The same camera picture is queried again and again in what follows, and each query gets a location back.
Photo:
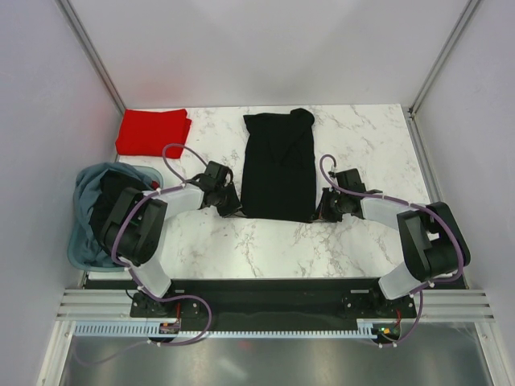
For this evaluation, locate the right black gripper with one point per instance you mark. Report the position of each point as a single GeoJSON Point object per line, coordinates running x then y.
{"type": "Point", "coordinates": [323, 211]}

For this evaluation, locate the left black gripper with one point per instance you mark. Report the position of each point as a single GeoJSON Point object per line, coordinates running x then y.
{"type": "Point", "coordinates": [235, 204]}

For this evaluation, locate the black t shirt with logo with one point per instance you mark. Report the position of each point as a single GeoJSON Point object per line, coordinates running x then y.
{"type": "Point", "coordinates": [279, 176]}

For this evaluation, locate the blue plastic laundry basket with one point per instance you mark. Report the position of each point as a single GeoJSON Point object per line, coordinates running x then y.
{"type": "Point", "coordinates": [80, 257]}

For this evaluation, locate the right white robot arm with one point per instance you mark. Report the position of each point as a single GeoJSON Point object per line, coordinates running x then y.
{"type": "Point", "coordinates": [433, 247]}

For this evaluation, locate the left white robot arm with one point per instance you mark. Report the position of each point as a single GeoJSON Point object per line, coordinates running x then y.
{"type": "Point", "coordinates": [133, 233]}

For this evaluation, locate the red garment in basket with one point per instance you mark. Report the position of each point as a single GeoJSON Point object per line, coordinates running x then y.
{"type": "Point", "coordinates": [155, 185]}

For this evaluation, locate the folded red t shirt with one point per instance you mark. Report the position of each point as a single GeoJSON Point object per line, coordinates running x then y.
{"type": "Point", "coordinates": [146, 133]}

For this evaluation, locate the black t shirt in basket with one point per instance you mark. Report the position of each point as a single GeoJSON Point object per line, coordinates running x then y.
{"type": "Point", "coordinates": [112, 183]}

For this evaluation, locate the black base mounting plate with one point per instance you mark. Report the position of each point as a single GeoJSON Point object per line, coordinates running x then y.
{"type": "Point", "coordinates": [273, 305]}

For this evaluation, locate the grey blue t shirt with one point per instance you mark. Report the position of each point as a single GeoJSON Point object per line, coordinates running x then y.
{"type": "Point", "coordinates": [84, 193]}

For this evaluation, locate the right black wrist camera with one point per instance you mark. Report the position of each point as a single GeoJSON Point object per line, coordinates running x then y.
{"type": "Point", "coordinates": [350, 180]}

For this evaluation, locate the right aluminium frame post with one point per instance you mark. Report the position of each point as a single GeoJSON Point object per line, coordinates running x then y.
{"type": "Point", "coordinates": [465, 17]}

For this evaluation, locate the aluminium frame post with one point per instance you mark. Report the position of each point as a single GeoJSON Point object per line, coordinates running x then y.
{"type": "Point", "coordinates": [70, 14]}
{"type": "Point", "coordinates": [465, 17]}

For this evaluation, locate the white slotted cable duct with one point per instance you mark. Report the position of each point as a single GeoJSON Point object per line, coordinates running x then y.
{"type": "Point", "coordinates": [162, 330]}

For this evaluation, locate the left aluminium frame post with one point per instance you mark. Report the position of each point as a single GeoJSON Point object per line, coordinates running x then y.
{"type": "Point", "coordinates": [70, 14]}

